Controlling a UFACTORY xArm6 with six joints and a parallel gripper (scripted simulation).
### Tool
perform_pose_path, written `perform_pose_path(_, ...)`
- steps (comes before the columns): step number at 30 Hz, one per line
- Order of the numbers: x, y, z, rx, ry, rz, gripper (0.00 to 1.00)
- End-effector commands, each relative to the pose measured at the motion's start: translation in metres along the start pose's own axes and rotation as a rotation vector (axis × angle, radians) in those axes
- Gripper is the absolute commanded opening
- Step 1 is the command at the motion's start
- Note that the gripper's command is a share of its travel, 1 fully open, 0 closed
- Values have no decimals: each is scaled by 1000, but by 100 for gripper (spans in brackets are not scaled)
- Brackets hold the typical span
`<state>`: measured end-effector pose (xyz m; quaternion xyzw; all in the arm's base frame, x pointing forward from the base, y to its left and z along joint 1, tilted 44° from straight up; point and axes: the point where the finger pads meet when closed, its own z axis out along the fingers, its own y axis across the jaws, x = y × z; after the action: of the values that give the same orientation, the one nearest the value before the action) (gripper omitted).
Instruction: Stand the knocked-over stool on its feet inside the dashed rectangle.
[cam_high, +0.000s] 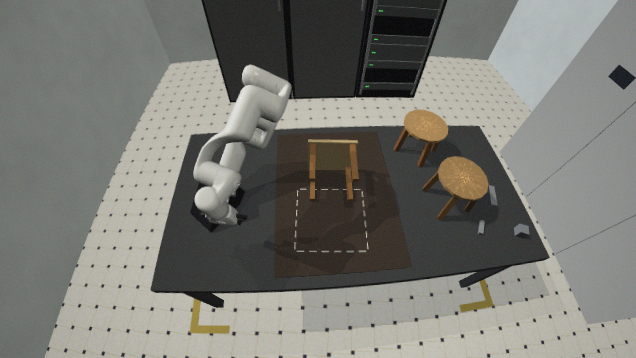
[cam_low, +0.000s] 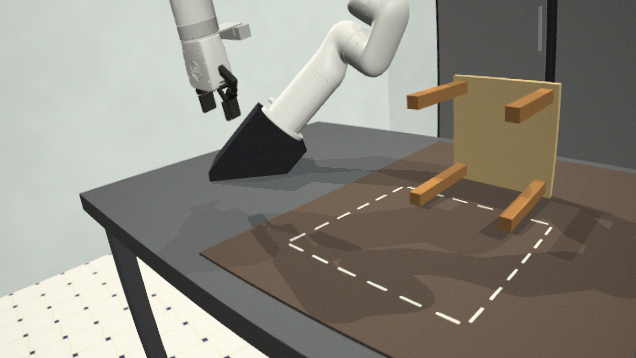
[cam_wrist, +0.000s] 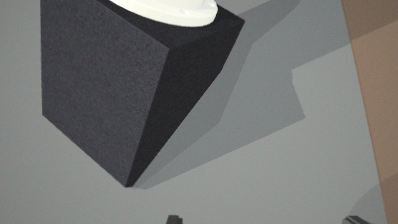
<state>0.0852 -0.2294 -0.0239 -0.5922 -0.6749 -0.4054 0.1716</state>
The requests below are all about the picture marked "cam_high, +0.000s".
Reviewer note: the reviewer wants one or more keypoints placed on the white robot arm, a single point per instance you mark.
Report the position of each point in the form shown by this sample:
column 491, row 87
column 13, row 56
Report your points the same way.
column 255, row 107

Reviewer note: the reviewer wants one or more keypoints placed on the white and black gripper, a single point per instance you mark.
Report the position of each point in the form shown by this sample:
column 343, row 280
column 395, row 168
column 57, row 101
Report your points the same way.
column 230, row 219

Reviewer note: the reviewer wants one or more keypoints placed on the brown flat mat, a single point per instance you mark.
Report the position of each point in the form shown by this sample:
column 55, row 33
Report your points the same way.
column 331, row 223

